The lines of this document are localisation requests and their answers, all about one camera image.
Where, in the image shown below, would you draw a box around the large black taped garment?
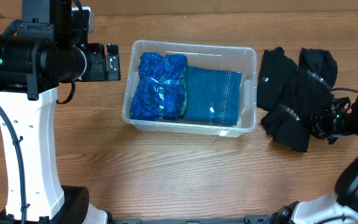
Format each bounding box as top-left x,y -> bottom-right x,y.
261,49 -> 337,152

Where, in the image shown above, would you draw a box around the sparkly blue fabric bundle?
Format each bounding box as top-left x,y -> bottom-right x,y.
130,52 -> 188,121

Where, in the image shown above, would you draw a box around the blue denim jeans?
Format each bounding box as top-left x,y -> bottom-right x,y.
183,67 -> 242,126

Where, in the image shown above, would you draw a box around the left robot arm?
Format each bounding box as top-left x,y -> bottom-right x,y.
0,0 -> 121,224

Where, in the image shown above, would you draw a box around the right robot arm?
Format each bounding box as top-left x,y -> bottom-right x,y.
260,92 -> 358,223

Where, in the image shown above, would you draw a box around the small black folded garment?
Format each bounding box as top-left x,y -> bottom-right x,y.
257,47 -> 298,111

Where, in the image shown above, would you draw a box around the clear plastic storage bin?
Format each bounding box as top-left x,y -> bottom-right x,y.
122,40 -> 257,138

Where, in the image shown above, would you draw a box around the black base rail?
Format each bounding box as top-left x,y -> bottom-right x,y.
109,215 -> 267,224

